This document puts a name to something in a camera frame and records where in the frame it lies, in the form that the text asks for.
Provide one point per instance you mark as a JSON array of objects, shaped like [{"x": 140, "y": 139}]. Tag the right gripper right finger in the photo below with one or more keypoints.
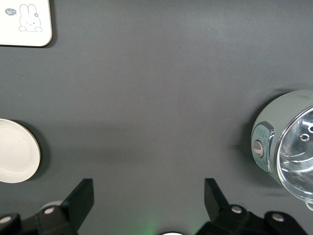
[{"x": 215, "y": 200}]

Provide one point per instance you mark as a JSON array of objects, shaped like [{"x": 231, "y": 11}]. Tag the steel pot with glass lid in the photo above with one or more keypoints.
[{"x": 269, "y": 115}]

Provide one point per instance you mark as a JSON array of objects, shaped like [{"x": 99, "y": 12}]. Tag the round white plate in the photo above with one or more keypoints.
[{"x": 17, "y": 151}]

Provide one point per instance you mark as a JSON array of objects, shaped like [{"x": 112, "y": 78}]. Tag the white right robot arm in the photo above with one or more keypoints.
[{"x": 173, "y": 233}]

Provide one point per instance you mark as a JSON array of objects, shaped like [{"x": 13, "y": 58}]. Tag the cream tray with bunny print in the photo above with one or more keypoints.
[{"x": 14, "y": 36}]

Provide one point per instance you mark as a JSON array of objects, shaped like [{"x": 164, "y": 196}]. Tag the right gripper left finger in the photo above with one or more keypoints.
[{"x": 78, "y": 200}]

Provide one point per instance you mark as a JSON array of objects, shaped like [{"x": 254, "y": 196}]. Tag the glass pot lid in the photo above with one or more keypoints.
[{"x": 298, "y": 159}]

